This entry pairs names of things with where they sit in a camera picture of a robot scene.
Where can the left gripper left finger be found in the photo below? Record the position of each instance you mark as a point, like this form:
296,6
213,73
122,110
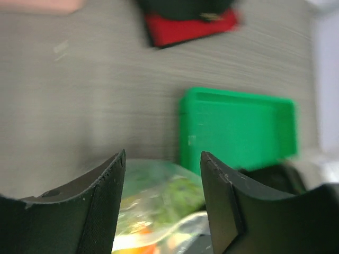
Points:
77,217

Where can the pink divided organizer box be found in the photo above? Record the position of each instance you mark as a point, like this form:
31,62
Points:
62,7

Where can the green plastic tray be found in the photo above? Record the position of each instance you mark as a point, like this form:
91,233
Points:
243,130

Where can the light green fake vegetable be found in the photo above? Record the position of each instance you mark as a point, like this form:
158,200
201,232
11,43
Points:
178,198

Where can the red and black folded cloth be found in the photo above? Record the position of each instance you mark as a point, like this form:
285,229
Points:
163,33

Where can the orange fake fruit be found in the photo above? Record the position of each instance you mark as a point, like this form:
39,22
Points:
141,241

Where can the clear zip top bag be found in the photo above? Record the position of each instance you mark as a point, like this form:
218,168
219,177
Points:
144,179

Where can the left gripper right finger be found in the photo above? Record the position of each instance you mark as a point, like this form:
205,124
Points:
246,216

